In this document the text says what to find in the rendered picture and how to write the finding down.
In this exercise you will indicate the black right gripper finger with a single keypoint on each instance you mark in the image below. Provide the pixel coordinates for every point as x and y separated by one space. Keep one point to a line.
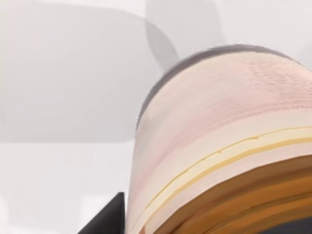
107 217

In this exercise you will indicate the pink and orange cylindrical container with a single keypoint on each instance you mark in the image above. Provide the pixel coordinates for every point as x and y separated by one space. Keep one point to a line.
219 136

